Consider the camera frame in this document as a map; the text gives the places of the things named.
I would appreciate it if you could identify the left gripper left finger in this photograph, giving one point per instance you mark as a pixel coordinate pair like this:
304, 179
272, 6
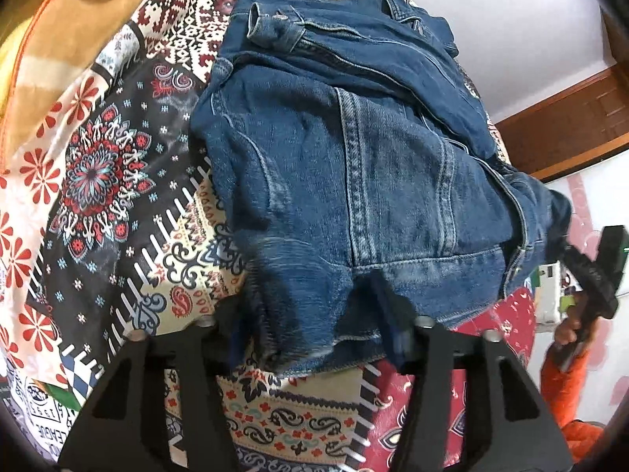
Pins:
122, 425

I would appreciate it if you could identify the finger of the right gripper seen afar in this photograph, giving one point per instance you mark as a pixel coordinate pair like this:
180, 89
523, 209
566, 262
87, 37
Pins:
581, 266

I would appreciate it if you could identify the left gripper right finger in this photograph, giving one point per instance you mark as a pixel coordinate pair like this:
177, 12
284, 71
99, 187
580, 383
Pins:
507, 424

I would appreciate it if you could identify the blue denim jacket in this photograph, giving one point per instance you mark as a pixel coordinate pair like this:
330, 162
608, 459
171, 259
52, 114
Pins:
360, 181

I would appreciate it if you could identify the orange right sleeve forearm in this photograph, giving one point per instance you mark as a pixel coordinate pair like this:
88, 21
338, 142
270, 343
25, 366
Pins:
562, 392

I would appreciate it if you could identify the person's right hand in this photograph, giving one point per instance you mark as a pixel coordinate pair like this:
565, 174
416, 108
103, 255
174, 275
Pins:
566, 331

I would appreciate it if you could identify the wooden door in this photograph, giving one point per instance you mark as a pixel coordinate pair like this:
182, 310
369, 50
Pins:
579, 126

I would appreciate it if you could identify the patchwork patterned bedspread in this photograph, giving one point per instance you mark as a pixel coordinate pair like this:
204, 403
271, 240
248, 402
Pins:
109, 218

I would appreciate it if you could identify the tan orange-trimmed blanket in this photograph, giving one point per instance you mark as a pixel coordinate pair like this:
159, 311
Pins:
45, 46

